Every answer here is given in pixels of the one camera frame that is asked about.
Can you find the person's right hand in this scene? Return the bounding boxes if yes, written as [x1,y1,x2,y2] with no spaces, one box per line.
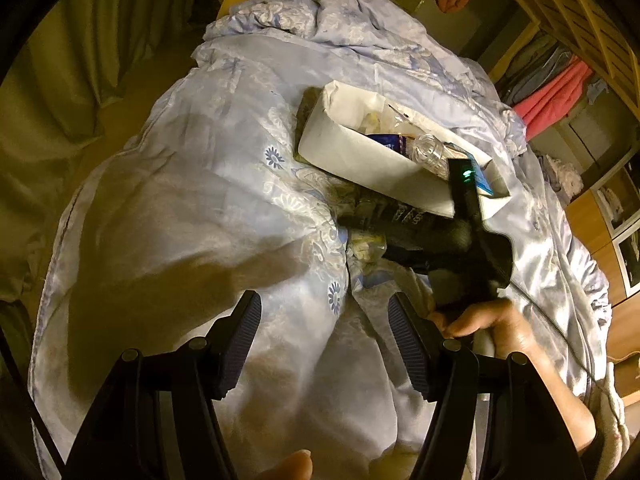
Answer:
[427,300,538,361]

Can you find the wooden slatted bunk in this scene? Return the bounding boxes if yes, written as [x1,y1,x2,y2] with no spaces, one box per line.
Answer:
[475,0,640,111]

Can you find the white plush cloth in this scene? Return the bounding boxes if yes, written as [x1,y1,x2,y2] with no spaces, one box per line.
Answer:
[595,360,632,461]

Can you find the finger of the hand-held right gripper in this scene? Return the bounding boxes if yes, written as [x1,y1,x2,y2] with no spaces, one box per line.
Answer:
[377,240,408,267]
[337,207,396,235]

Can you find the light blue white packet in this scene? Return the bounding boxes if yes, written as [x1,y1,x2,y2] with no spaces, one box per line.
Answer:
[472,162,497,198]

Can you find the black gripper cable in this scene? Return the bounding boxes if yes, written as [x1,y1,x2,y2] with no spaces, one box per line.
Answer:
[505,280,603,391]

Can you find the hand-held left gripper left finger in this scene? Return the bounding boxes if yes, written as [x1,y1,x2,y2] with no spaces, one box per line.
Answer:
[65,290,263,480]

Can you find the pink hanging garment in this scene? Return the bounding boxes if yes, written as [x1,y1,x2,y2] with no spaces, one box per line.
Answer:
[512,57,596,138]

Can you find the green curtain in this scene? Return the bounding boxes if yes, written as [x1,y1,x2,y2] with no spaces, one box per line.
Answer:
[0,0,221,311]

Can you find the clear plastic bottle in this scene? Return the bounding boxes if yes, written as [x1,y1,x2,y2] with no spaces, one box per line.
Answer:
[407,134,453,181]

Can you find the white paper bag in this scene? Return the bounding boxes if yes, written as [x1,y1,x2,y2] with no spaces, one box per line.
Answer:
[298,81,511,218]

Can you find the person's left hand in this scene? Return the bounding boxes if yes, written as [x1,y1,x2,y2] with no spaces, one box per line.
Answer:
[260,450,314,480]

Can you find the light blue floral blanket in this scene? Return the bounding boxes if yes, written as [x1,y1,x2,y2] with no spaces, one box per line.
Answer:
[27,0,613,480]

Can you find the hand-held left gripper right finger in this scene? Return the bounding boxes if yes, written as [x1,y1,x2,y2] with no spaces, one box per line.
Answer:
[387,292,588,480]

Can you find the grey hanging clothes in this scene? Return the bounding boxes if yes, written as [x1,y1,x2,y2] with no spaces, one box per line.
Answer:
[500,35,571,103]

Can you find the person's right forearm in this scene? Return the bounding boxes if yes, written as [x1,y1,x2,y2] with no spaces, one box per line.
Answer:
[527,347,598,453]

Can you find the wooden cabinet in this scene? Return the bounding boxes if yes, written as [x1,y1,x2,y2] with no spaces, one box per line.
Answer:
[565,160,640,361]

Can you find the clear plastic bag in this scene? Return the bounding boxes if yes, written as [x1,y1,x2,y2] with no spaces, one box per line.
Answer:
[359,104,417,136]

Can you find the clear wrapper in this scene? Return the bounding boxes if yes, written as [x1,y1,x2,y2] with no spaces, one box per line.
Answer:
[349,230,388,267]

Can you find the dark blue packet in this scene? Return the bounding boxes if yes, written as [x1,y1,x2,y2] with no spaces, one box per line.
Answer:
[367,132,416,158]

